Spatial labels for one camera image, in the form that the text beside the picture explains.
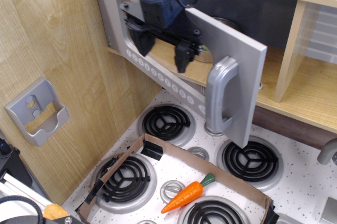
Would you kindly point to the black device at left edge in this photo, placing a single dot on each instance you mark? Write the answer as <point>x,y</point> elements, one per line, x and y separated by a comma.
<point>12,164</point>

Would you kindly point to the grey toy microwave door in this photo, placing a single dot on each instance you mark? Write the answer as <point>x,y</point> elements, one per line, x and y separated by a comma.
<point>232,84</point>

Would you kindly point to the grey toy faucet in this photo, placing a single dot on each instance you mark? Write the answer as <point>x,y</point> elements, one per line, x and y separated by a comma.
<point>328,153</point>

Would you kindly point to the grey wall phone holder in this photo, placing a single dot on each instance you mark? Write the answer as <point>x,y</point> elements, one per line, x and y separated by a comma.
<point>30,104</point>

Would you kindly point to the brown cardboard barrier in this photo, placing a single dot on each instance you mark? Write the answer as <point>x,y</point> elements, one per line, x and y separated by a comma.
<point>173,163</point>

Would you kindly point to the wooden toy shelf unit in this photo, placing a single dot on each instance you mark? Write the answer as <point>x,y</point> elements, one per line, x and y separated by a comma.
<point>295,86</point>

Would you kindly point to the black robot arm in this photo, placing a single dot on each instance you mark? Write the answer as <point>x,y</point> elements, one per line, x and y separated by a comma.
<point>148,20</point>

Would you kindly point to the back right stove burner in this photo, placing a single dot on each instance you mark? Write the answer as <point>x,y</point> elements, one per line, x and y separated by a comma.
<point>259,163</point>

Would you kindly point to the front left stove burner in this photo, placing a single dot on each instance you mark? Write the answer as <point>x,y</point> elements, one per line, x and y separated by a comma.
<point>130,187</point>

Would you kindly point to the metal pot in microwave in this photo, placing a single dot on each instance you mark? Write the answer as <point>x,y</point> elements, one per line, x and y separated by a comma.
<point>228,23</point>

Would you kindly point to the front right stove burner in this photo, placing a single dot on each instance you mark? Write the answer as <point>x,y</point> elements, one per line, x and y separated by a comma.
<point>212,210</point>

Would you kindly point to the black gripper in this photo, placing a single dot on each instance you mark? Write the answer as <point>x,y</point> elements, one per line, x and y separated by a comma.
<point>148,20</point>

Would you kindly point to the silver stove knob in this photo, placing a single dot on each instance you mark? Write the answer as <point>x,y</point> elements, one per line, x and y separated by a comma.
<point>199,152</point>
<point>170,189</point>

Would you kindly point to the orange toy carrot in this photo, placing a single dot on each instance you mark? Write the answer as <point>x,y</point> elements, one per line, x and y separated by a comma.
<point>188,194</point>

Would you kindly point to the front silver stove knob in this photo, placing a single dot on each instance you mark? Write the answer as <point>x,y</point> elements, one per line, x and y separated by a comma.
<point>170,189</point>

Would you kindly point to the back left stove burner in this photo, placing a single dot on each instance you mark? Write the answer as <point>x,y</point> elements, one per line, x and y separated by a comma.
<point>171,123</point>

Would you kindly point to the back silver stove knob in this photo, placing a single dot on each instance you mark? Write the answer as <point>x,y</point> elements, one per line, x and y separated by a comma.
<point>199,152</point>

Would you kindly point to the stove burner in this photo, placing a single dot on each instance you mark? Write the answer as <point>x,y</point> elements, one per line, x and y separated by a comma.
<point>171,123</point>
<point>130,187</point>
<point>259,163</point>
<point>212,210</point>

